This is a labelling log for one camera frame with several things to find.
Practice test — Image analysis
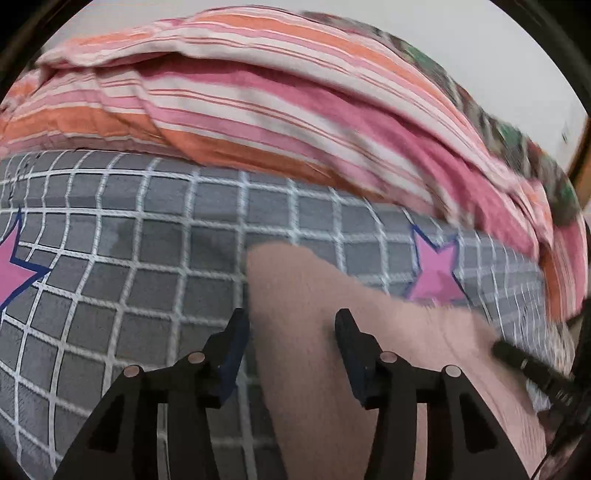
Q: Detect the grey checked star bed sheet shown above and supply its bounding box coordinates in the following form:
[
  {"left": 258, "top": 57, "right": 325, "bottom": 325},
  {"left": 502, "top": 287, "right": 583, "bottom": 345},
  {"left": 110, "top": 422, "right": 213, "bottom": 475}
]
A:
[{"left": 0, "top": 151, "right": 575, "bottom": 480}]

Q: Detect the pink orange striped quilt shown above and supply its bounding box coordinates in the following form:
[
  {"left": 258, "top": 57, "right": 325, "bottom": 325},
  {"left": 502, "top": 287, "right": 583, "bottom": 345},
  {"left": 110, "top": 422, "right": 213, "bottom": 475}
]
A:
[{"left": 0, "top": 8, "right": 588, "bottom": 321}]

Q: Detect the wooden furniture edge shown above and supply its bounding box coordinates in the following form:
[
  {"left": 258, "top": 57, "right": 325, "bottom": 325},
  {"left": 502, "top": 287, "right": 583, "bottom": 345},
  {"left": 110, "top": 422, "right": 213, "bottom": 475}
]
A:
[{"left": 569, "top": 131, "right": 591, "bottom": 206}]

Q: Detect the dark floral patchwork blanket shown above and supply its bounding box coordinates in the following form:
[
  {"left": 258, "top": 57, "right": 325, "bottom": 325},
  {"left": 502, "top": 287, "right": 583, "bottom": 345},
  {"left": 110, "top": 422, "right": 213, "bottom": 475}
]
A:
[{"left": 295, "top": 10, "right": 583, "bottom": 228}]

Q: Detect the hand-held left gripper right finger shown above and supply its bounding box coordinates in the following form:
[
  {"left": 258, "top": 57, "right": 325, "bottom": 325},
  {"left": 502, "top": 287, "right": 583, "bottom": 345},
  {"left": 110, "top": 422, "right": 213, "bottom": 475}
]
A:
[{"left": 334, "top": 308, "right": 532, "bottom": 480}]

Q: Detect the pink ribbed knit sweater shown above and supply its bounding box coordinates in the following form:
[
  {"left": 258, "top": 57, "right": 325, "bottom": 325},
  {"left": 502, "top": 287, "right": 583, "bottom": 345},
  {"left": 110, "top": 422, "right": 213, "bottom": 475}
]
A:
[{"left": 246, "top": 244, "right": 560, "bottom": 480}]

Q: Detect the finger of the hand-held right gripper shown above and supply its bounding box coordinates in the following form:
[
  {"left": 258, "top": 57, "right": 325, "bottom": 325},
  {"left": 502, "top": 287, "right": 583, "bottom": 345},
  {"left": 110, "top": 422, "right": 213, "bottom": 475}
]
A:
[{"left": 491, "top": 340, "right": 579, "bottom": 409}]

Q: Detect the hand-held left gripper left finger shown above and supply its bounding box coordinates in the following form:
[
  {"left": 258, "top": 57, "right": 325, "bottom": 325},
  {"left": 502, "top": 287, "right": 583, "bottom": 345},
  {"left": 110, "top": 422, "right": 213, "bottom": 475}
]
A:
[{"left": 53, "top": 308, "right": 250, "bottom": 480}]

